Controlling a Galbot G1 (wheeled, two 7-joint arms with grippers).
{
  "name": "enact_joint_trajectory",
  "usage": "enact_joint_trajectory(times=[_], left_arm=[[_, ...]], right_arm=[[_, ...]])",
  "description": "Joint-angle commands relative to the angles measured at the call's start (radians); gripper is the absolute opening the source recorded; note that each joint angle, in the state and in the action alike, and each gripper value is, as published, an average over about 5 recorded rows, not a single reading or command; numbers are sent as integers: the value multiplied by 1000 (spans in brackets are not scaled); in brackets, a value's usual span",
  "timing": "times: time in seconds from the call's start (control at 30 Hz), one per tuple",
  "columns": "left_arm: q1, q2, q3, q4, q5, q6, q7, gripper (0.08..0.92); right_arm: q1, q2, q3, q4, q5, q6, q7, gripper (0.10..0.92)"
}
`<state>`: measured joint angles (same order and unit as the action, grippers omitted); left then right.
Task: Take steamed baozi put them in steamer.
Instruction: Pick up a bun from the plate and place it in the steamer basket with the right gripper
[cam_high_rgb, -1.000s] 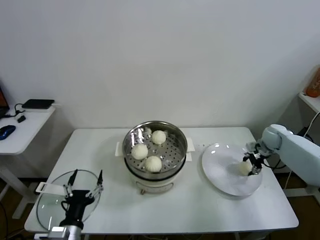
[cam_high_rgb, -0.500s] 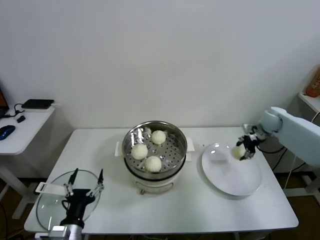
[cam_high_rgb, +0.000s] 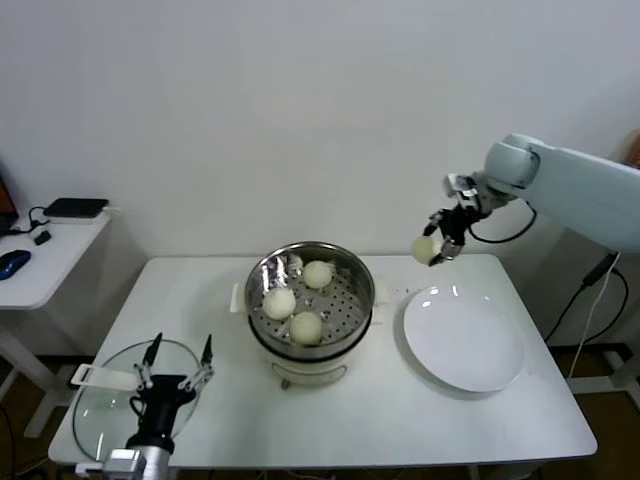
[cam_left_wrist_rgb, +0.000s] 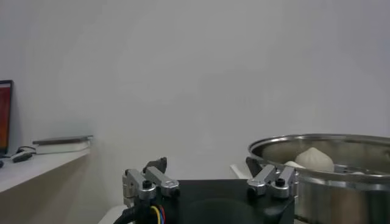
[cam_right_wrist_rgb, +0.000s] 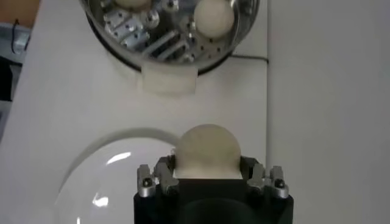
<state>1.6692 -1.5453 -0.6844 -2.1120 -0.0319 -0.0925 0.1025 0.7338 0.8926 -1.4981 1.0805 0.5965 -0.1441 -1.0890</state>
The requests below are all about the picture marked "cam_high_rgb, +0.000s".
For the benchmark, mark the white steamed baozi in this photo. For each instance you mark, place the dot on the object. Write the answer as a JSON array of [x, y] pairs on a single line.
[[425, 251], [279, 303], [317, 275], [306, 327]]

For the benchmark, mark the large white plate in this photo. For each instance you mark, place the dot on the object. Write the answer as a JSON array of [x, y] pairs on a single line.
[[465, 340]]

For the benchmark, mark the laptop with red screen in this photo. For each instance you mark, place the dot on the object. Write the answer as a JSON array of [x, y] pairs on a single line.
[[5, 200]]

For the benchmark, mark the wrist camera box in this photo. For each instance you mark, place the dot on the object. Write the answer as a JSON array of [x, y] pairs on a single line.
[[462, 189], [122, 460]]

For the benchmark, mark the white side desk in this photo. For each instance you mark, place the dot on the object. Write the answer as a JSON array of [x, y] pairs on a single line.
[[50, 270]]

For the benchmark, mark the flat black device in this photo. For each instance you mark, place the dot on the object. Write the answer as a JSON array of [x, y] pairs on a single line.
[[75, 207]]

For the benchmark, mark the round glass pot lid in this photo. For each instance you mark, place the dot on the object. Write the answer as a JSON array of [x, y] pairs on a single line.
[[100, 420]]

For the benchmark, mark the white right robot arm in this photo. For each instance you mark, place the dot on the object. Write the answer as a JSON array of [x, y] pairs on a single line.
[[585, 185]]

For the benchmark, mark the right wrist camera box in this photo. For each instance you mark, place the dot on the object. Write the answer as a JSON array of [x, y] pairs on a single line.
[[462, 189]]

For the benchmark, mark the stainless steel steamer basket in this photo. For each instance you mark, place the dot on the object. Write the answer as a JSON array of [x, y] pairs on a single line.
[[345, 305]]

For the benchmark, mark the blue computer mouse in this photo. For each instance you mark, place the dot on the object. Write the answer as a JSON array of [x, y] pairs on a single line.
[[14, 262]]

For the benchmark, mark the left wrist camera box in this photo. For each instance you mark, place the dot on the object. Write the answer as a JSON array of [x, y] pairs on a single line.
[[122, 460]]

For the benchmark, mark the white electric cooker base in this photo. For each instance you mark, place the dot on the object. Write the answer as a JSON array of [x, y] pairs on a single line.
[[310, 372]]

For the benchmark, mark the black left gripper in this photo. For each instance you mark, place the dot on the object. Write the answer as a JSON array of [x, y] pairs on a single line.
[[160, 410]]

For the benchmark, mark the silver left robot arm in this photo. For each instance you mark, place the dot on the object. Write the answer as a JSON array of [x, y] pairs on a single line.
[[157, 462]]

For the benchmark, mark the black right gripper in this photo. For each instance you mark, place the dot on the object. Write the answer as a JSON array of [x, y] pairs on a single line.
[[455, 225]]

